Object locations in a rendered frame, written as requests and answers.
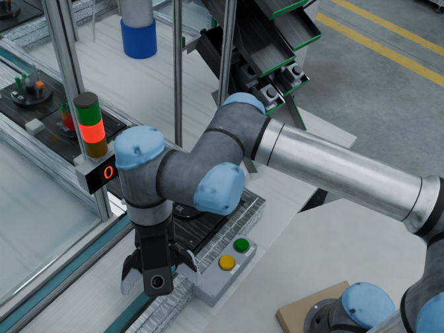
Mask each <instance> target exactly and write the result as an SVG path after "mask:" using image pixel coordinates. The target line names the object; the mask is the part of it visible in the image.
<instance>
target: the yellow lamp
mask: <svg viewBox="0 0 444 333"><path fill-rule="evenodd" d="M83 143H84V146H85V151H86V154H87V155H88V156H89V157H91V158H100V157H103V156H105V154H107V152H108V146H107V142H106V136H104V138H103V139H102V140H101V141H99V142H96V143H88V142H86V141H84V140H83Z"/></svg>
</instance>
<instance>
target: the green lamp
mask: <svg viewBox="0 0 444 333"><path fill-rule="evenodd" d="M74 107H75V111H76V115H77V119H78V122H79V123H80V124H81V125H83V126H94V125H96V124H98V123H99V122H100V121H101V119H102V116H101V112H100V105H99V101H98V102H97V103H96V104H95V105H94V106H91V107H90V108H79V107H77V106H75V105H74Z"/></svg>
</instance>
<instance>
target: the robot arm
mask: <svg viewBox="0 0 444 333"><path fill-rule="evenodd" d="M265 115H266V113H265V109H264V106H263V104H262V103H261V102H260V101H258V100H257V99H256V97H255V96H253V95H251V94H248V93H245V92H238V93H235V94H232V95H231V96H229V97H228V98H227V99H226V101H225V102H224V103H223V104H222V106H220V107H219V108H218V109H217V111H216V113H215V115H214V117H213V119H212V121H211V122H210V123H209V125H208V127H207V128H206V129H205V131H204V132H203V134H202V136H201V137H200V138H199V140H198V142H197V143H196V144H195V146H194V148H193V149H192V150H191V152H190V153H186V152H183V151H178V150H175V149H170V148H167V147H166V142H165V140H164V137H163V135H162V133H161V132H160V131H158V130H157V129H156V128H153V127H151V126H135V127H132V128H128V129H126V130H124V131H123V132H122V133H120V134H119V135H118V136H117V138H116V139H115V141H114V153H115V158H116V162H115V165H116V168H117V169H118V174H119V177H120V183H121V187H122V192H123V195H124V199H122V200H121V203H122V205H126V209H127V213H128V217H129V220H130V223H131V225H132V227H133V228H134V229H135V247H136V248H137V249H135V250H134V252H133V253H132V254H131V255H129V256H128V257H127V258H126V259H125V260H124V264H123V268H122V278H121V285H120V290H121V292H122V295H128V294H129V291H130V289H131V288H132V287H133V284H134V283H135V281H137V280H139V279H140V278H141V277H142V275H143V284H144V292H145V294H146V295H147V296H149V297H159V296H163V295H169V294H171V293H172V292H173V290H174V285H173V278H172V268H171V267H172V266H174V265H175V269H176V273H178V274H180V275H183V276H186V277H187V279H188V281H191V282H192V283H193V284H194V286H202V276H201V274H200V271H199V270H198V267H197V266H196V261H195V258H194V255H193V253H192V252H191V251H190V250H187V251H186V250H184V249H179V248H178V247H177V246H175V245H174V244H175V243H176V232H175V226H174V216H173V215H172V201H174V202H177V203H180V204H184V205H188V206H190V207H194V208H196V209H197V210H199V211H208V212H212V213H216V214H220V215H228V214H230V213H232V212H233V211H234V210H235V208H236V207H237V206H238V204H239V201H240V199H241V194H242V191H243V188H244V171H243V169H242V168H241V167H240V164H241V162H242V160H243V159H244V157H246V158H248V159H251V160H253V161H256V162H257V163H260V164H262V165H265V166H267V167H270V168H272V169H275V170H278V171H280V172H282V173H284V174H287V175H289V176H292V177H294V178H296V179H299V180H302V181H303V182H306V183H308V184H311V185H313V186H316V187H318V188H321V189H323V190H326V191H327V192H330V193H332V194H335V195H337V196H340V197H342V198H345V199H347V200H349V201H351V202H354V203H357V204H359V205H362V206H364V207H366V208H369V209H372V210H373V211H376V212H378V213H381V214H383V215H386V216H388V217H390V218H393V219H395V220H397V221H400V222H402V223H403V224H404V226H405V228H406V230H407V231H408V232H409V233H412V234H413V235H416V236H419V237H420V238H422V239H423V240H424V241H425V243H426V244H427V249H426V254H425V266H424V273H423V276H422V277H421V279H419V280H418V281H417V282H416V283H415V284H413V285H412V286H410V287H409V288H408V289H407V290H406V291H405V292H404V294H403V296H402V298H401V300H400V308H399V309H398V310H397V311H396V308H395V306H394V303H393V301H392V299H390V297H389V296H388V294H387V293H386V292H385V291H383V290H382V289H381V288H380V287H378V286H376V285H373V284H372V283H367V282H359V283H355V284H353V285H351V286H350V287H348V288H347V289H345V290H344V292H343V293H342V295H341V297H340V298H339V299H338V300H337V301H336V302H335V303H332V304H329V305H326V306H324V307H323V308H321V309H320V310H319V311H318V312H317V313H316V315H315V316H314V318H313V321H312V325H311V333H444V178H442V177H439V176H437V175H431V176H428V177H425V178H423V177H421V176H418V175H416V174H412V173H411V172H408V171H405V170H402V169H401V168H398V167H395V166H392V165H390V164H387V163H384V162H382V161H380V160H377V159H374V158H373V157H369V156H367V155H364V154H362V153H359V152H357V151H354V150H352V149H349V148H347V147H344V146H342V145H339V144H337V143H334V142H332V141H329V140H327V139H324V138H321V137H319V136H317V135H314V134H311V133H309V132H306V131H303V130H301V129H299V128H296V127H293V126H290V125H289V124H285V123H283V122H281V121H278V120H275V119H273V118H270V117H268V116H265ZM171 221H172V223H170V222H171Z"/></svg>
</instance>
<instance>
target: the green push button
mask: <svg viewBox="0 0 444 333"><path fill-rule="evenodd" d="M248 246H249V243H248V241H247V240H246V239H243V238H240V239H237V240H236V241H235V248H236V249H237V250H238V251H239V252H245V251H246V250H248Z"/></svg>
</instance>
